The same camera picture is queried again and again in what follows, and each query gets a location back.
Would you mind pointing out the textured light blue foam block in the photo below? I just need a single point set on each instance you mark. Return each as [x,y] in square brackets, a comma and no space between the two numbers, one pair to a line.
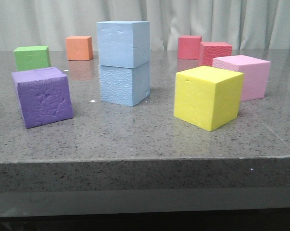
[124,86]

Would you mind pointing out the smooth light blue foam block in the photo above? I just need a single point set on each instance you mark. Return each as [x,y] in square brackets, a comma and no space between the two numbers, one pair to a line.
[123,43]

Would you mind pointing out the yellow foam block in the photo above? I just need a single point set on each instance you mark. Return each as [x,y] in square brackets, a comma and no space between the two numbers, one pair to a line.
[207,97]

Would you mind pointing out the red foam block rear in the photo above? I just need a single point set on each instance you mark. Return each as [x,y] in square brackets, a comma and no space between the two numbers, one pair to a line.
[188,47]

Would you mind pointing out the textured red foam block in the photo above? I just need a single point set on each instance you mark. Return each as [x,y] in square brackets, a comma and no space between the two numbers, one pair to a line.
[210,50]

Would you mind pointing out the orange foam block far left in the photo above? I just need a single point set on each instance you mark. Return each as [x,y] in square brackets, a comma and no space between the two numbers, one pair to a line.
[79,48]

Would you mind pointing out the purple foam block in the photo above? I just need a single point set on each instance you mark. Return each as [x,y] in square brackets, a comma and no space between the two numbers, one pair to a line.
[43,96]

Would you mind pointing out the pink foam block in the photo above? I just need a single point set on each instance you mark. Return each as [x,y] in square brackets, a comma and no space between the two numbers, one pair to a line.
[256,73]

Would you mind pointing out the green foam block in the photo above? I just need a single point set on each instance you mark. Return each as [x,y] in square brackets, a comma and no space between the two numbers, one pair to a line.
[31,57]

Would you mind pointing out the grey curtain backdrop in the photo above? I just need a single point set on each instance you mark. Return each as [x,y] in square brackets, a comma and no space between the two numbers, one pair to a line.
[245,24]

